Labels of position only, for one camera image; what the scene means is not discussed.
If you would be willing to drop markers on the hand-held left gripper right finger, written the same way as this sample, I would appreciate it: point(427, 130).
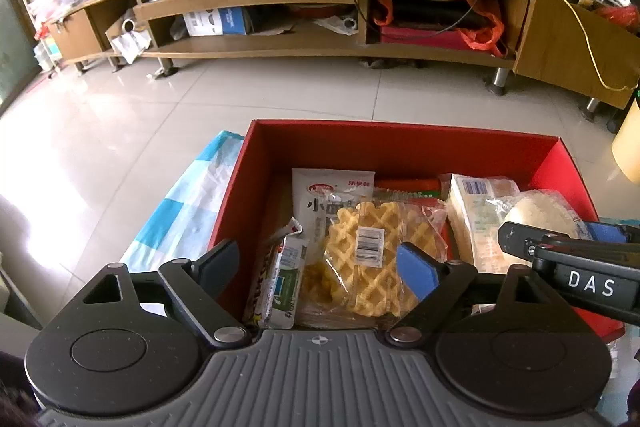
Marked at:
point(415, 272)

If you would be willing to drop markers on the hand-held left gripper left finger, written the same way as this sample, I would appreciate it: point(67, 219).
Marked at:
point(222, 267)

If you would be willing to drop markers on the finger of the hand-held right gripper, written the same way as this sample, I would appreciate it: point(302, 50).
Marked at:
point(605, 232)
point(520, 239)

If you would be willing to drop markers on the round white cake packet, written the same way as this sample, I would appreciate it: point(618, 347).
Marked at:
point(540, 209)

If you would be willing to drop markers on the clear cracker packet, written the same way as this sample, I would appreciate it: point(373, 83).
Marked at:
point(470, 217)

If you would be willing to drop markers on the green white snack packet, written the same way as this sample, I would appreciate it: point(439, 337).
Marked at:
point(285, 277)

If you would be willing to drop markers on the yellow waffle packet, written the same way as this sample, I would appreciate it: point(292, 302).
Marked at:
point(345, 267)

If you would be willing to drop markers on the red orange snack packet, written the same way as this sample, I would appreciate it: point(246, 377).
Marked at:
point(405, 189)

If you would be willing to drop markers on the red cardboard box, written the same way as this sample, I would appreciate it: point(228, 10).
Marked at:
point(400, 147)

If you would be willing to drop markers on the blue white checkered cloth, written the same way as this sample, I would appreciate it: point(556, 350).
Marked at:
point(190, 207)

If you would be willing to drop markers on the yellow trash bin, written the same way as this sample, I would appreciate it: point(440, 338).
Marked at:
point(627, 142)

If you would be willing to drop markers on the wooden tv stand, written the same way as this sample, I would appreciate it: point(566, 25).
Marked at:
point(560, 32)

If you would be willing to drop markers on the orange plastic bag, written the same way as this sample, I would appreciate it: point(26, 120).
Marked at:
point(487, 32)

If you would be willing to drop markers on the red plastic bag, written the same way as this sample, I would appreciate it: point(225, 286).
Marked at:
point(622, 13)

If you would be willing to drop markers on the red flat box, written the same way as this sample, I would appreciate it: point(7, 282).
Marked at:
point(425, 41)

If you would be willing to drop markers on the blue white carton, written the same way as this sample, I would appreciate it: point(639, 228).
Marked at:
point(215, 22)

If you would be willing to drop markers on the white plastic drawer cart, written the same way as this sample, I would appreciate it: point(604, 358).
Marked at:
point(44, 57)

